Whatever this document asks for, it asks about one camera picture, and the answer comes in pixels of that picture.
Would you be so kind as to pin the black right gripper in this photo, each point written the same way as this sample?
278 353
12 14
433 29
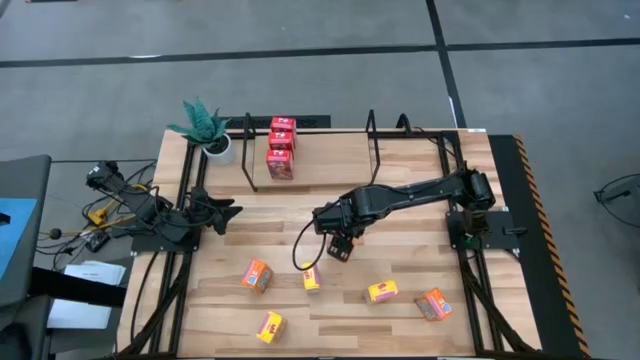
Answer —
340 217

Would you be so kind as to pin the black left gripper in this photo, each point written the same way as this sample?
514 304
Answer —
202 207

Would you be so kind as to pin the yellow Corn Pops cereal box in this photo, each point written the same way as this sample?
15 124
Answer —
271 327
381 292
311 278

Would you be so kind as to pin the orange Frosted Mini Wheats box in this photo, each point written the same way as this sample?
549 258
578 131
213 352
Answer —
433 304
257 276

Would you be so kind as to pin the red Froot Loops cereal box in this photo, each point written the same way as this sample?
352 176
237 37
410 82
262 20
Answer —
279 165
281 141
283 124

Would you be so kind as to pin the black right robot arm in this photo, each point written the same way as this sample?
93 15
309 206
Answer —
410 192

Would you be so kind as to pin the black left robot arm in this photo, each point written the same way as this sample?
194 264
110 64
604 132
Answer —
145 205

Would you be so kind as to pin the white plant pot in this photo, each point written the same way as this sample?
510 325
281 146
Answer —
222 152

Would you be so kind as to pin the green snake plant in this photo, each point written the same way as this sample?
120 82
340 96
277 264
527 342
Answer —
202 122

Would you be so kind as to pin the black power adapter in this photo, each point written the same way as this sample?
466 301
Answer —
97 241

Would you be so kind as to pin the white paper sheet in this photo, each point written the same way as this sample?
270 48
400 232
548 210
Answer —
95 272
80 315

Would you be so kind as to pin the small black ball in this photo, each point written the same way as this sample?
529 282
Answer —
56 233

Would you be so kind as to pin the dark grey cabinet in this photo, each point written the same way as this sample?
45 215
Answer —
25 175

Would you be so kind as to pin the blue panel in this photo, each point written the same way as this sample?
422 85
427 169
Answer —
15 235

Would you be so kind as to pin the black aluminium rig frame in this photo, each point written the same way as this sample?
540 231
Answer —
186 165

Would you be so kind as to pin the black metal shelf end frame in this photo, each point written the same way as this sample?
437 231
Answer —
248 150
375 150

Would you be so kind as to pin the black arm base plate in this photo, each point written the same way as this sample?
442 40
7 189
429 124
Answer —
150 243
500 220

